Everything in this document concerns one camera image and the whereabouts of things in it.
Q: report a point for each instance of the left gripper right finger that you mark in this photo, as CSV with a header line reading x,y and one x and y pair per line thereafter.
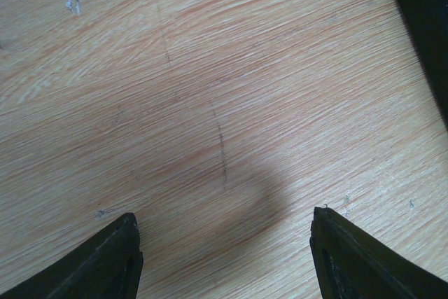
x,y
350,263

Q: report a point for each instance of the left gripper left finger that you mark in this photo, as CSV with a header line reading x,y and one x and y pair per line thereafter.
x,y
107,265

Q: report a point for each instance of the black grey chess board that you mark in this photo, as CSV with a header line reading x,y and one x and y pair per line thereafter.
x,y
426,22

